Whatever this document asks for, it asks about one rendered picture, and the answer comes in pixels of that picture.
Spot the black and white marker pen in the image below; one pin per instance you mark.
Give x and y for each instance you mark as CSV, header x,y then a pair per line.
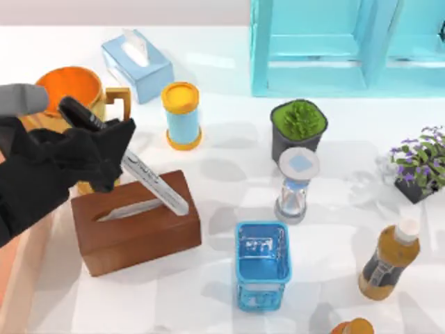
x,y
156,182

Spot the orange and yellow mug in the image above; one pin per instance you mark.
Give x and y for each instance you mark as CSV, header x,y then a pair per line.
x,y
74,87

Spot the brown wooden tissue box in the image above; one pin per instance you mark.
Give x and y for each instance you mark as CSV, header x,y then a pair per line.
x,y
139,229

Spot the light blue tissue box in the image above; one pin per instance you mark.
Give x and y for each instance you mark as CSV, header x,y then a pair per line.
x,y
146,74

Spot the blue can with orange lid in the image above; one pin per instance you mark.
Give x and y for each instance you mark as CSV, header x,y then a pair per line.
x,y
182,116

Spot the pale grey rounded box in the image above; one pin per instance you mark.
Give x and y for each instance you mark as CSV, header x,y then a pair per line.
x,y
22,99

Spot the blue plastic basket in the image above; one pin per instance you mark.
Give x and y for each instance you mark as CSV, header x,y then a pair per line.
x,y
262,264

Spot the green plant in dark pot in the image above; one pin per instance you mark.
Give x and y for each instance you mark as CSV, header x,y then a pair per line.
x,y
297,121

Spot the grey hourglass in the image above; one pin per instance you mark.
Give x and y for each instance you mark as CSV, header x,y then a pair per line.
x,y
295,188

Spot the light blue rack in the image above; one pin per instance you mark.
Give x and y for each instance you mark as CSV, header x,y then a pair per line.
x,y
323,48

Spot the orange round object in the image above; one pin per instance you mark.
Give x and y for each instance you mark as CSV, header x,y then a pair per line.
x,y
353,327

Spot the brown bottle with white cap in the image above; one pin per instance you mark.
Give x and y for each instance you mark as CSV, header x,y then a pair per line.
x,y
386,264

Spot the purple flowers in black pot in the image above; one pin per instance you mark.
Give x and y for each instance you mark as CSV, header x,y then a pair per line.
x,y
419,167

